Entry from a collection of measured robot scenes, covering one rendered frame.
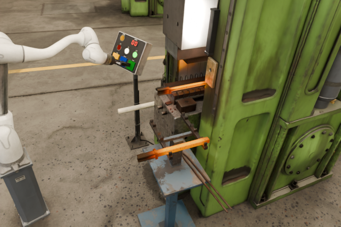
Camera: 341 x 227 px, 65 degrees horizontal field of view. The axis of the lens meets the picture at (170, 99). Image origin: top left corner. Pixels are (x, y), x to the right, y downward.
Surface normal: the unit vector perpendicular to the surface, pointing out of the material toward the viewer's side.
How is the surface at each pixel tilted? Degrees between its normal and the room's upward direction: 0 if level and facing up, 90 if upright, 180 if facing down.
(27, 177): 90
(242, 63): 89
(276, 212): 0
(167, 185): 0
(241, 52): 89
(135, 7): 90
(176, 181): 0
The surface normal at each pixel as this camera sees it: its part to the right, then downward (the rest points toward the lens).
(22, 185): 0.62, 0.47
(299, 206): 0.05, -0.82
